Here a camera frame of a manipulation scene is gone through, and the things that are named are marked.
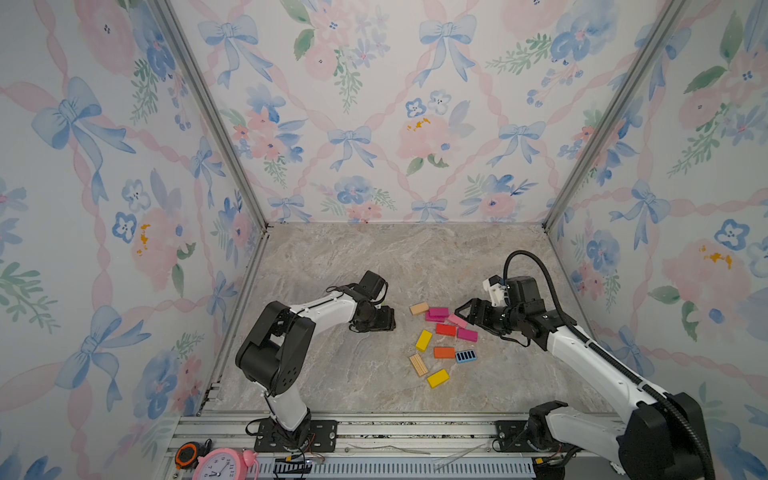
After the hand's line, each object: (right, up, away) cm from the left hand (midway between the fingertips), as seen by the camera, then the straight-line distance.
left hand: (390, 324), depth 92 cm
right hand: (+21, +5, -9) cm, 24 cm away
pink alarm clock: (-38, -27, -23) cm, 52 cm away
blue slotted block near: (+22, -8, -6) cm, 24 cm away
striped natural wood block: (+8, -10, -8) cm, 15 cm away
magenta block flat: (+24, -3, 0) cm, 24 cm away
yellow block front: (+14, -13, -8) cm, 21 cm away
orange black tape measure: (-47, -25, -23) cm, 57 cm away
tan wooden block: (+10, +4, +6) cm, 12 cm away
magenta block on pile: (+15, +2, +3) cm, 15 cm away
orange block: (+16, -7, -4) cm, 18 cm away
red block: (+17, -2, +1) cm, 17 cm away
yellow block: (+10, -4, -2) cm, 11 cm away
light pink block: (+18, +4, -14) cm, 23 cm away
